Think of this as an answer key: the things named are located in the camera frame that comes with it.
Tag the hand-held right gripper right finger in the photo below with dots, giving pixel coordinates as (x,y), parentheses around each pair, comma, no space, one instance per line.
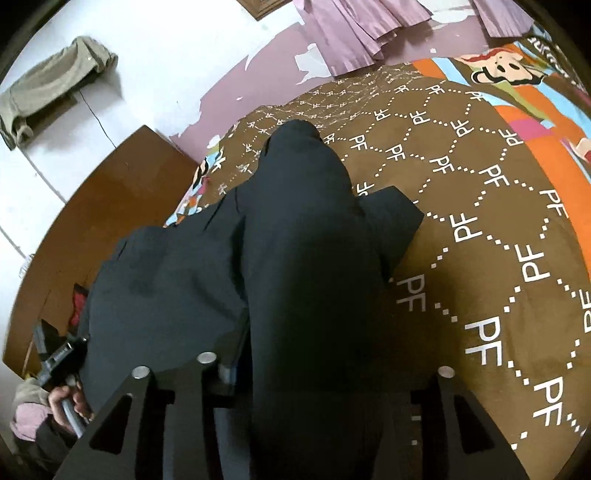
(445,392)

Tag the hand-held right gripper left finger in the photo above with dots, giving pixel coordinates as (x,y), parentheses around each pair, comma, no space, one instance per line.
(229,374)

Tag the black jacket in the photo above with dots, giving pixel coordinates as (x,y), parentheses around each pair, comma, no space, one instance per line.
(300,230)

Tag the person's left forearm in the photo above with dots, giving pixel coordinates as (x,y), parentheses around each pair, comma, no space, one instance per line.
(46,445)

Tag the person's left hand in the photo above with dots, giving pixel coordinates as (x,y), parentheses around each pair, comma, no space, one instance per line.
(57,401)

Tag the red black cloth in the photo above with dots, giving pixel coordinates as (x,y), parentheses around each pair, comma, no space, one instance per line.
(78,307)

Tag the pink cloth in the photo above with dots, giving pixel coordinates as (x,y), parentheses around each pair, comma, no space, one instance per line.
(30,410)

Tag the wooden headboard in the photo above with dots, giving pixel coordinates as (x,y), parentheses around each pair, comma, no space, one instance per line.
(115,194)

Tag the brown printed bed sheet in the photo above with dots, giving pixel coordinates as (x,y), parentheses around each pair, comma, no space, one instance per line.
(461,161)

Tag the khaki hanging garment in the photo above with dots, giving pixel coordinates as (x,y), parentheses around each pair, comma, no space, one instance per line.
(46,87)

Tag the pink curtain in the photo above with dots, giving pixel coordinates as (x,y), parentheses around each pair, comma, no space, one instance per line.
(508,16)
(351,37)

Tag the wooden framed window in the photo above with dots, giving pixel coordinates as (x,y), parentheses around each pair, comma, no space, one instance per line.
(265,8)

